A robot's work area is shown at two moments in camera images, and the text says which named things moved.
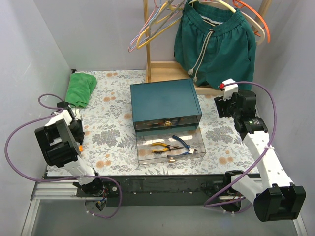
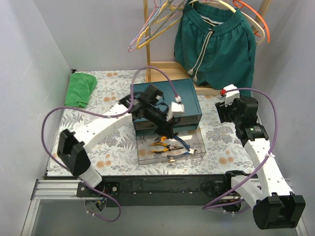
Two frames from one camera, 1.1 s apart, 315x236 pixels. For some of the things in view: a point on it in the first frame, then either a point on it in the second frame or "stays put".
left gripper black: (63, 105) -> (162, 123)
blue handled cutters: (191, 151) stays put
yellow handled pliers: (169, 148) stays put
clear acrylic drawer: (156, 146) stays put
